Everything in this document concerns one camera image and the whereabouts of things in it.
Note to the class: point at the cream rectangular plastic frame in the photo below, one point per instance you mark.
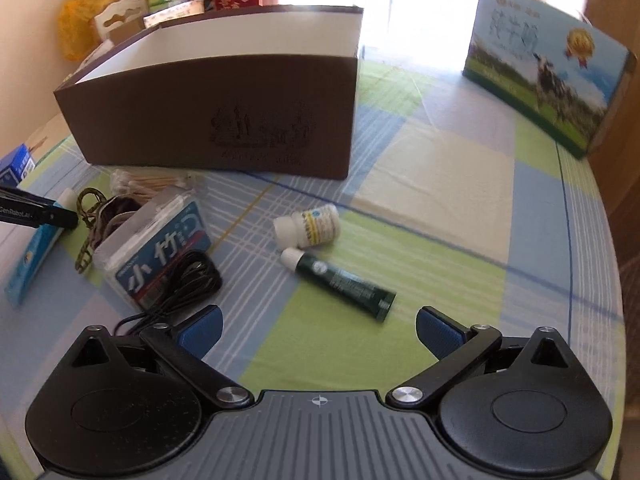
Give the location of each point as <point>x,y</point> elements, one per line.
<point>150,181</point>

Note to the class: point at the yellow plastic bag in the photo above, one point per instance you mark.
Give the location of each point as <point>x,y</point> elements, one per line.
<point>82,15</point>

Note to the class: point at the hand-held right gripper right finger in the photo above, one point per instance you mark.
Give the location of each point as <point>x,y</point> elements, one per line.
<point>440,332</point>

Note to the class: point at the white medicine bottle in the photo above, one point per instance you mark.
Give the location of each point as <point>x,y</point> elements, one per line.
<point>312,225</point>

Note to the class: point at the wooden cabinet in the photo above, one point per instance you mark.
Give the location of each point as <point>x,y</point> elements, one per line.
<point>620,15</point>

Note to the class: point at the white and blue tube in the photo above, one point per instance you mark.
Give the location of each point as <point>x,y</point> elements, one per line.
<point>35,255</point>

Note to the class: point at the leopard print hair clip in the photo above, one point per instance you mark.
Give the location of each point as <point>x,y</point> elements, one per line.
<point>87,210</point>

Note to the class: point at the cow print milk carton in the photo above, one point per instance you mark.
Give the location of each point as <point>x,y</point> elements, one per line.
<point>540,65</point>

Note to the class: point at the clear box with blue label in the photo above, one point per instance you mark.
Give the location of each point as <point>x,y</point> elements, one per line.
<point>155,255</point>

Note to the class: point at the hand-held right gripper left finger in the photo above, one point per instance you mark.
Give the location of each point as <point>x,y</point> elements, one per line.
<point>202,334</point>

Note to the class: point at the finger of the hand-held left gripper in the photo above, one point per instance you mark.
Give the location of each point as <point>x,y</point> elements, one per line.
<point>45,214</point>

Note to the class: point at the white chair back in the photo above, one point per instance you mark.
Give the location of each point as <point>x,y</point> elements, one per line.
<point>120,14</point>

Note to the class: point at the white printed carton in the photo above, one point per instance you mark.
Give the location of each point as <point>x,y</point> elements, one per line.
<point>175,12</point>

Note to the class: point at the small blue box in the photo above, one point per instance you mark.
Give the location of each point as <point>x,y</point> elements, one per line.
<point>14,165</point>

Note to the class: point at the brown cardboard box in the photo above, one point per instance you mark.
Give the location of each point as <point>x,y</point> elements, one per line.
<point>210,110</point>

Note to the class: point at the dark green ointment tube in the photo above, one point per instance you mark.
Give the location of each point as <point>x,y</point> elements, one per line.
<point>345,285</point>

